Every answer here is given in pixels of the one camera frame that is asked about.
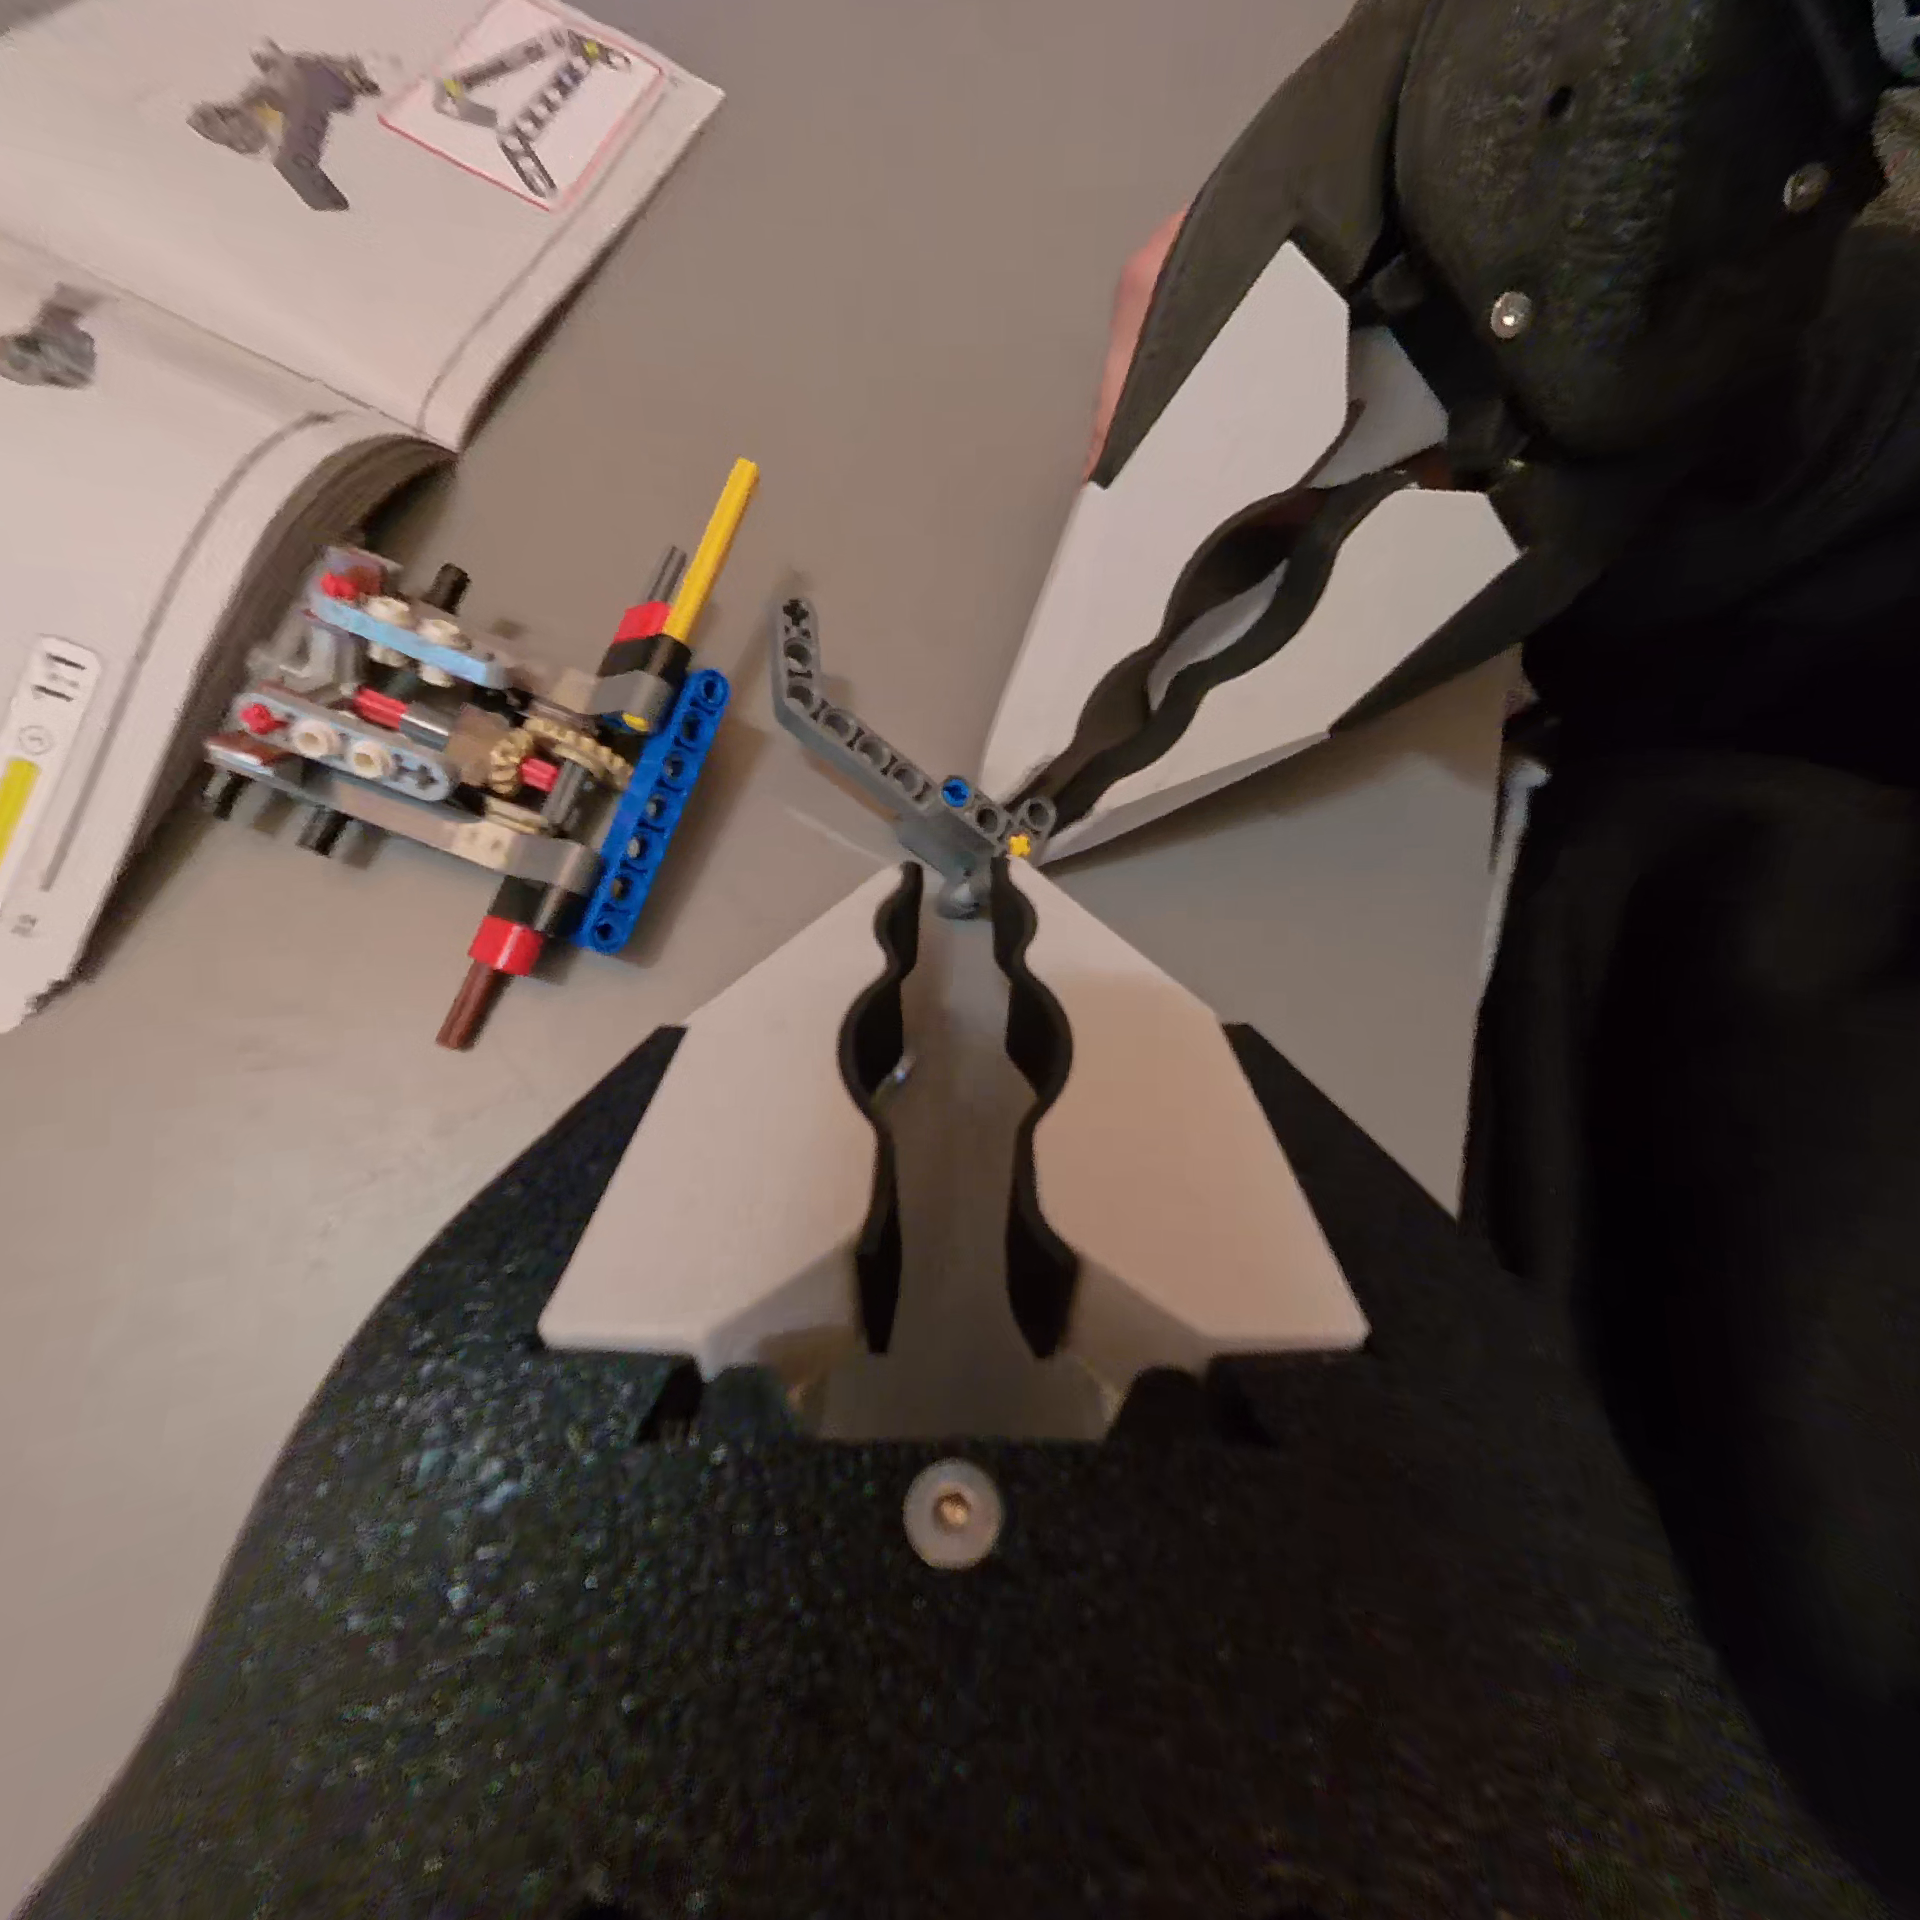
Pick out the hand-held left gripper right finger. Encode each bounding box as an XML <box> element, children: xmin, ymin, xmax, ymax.
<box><xmin>987</xmin><ymin>860</ymin><xmax>1372</xmax><ymax>1377</ymax></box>

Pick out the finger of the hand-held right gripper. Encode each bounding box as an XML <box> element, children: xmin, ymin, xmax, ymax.
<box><xmin>1024</xmin><ymin>470</ymin><xmax>1526</xmax><ymax>869</ymax></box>
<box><xmin>979</xmin><ymin>238</ymin><xmax>1452</xmax><ymax>815</ymax></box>

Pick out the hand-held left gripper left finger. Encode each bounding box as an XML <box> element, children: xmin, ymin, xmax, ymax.
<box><xmin>537</xmin><ymin>860</ymin><xmax>923</xmax><ymax>1377</ymax></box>

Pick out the grey bent lego beam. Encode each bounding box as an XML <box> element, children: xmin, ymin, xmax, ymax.
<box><xmin>768</xmin><ymin>594</ymin><xmax>1062</xmax><ymax>921</ymax></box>

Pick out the lego assembly with blue beam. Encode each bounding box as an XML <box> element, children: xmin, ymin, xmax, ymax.
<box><xmin>201</xmin><ymin>456</ymin><xmax>758</xmax><ymax>1052</ymax></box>

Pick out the person's right hand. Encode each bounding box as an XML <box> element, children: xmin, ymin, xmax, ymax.
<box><xmin>1090</xmin><ymin>208</ymin><xmax>1192</xmax><ymax>470</ymax></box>

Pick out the person's grey sweatshirt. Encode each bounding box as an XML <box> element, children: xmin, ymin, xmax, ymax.
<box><xmin>1486</xmin><ymin>703</ymin><xmax>1549</xmax><ymax>992</ymax></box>

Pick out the person's dark clothing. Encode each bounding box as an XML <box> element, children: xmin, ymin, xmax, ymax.
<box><xmin>1462</xmin><ymin>89</ymin><xmax>1920</xmax><ymax>1920</ymax></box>

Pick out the open instruction booklet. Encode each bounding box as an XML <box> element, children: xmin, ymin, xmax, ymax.
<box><xmin>0</xmin><ymin>0</ymin><xmax>728</xmax><ymax>1037</ymax></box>

